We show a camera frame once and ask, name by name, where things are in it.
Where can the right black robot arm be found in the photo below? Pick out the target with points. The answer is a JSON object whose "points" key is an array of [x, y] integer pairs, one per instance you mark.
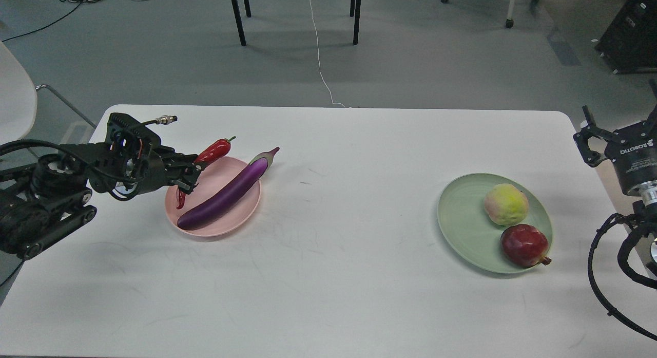
{"points": [[591, 143]]}

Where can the red chili pepper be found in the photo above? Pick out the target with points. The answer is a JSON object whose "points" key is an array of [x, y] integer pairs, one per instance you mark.
{"points": [[213, 152]]}

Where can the white chair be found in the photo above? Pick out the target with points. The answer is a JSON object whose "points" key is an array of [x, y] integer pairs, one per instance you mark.
{"points": [[19, 99]]}

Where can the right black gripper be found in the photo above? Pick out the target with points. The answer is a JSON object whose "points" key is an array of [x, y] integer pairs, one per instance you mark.
{"points": [[636, 157]]}

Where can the red pomegranate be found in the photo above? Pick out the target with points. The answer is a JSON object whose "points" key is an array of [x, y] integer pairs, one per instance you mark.
{"points": [[525, 246]]}

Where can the black table legs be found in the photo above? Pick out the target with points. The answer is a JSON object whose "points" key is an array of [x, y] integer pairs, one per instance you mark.
{"points": [[297, 17]]}

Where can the purple eggplant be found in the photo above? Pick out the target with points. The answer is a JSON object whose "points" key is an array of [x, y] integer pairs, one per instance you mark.
{"points": [[233, 204]]}

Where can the pink plate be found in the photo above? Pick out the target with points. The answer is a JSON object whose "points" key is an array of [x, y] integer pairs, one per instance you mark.
{"points": [[210, 181]]}

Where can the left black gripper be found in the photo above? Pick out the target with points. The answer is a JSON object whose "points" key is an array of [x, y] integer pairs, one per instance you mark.
{"points": [[133, 161]]}

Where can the yellow-green peach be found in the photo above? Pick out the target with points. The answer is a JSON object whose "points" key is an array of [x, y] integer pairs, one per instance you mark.
{"points": [[505, 204]]}

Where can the black equipment case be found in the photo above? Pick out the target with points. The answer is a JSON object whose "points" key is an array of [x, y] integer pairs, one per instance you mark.
{"points": [[628, 45]]}

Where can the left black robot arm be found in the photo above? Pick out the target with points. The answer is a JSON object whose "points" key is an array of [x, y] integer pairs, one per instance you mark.
{"points": [[48, 200]]}

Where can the green plate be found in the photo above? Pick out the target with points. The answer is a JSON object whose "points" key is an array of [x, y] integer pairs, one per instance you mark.
{"points": [[466, 226]]}

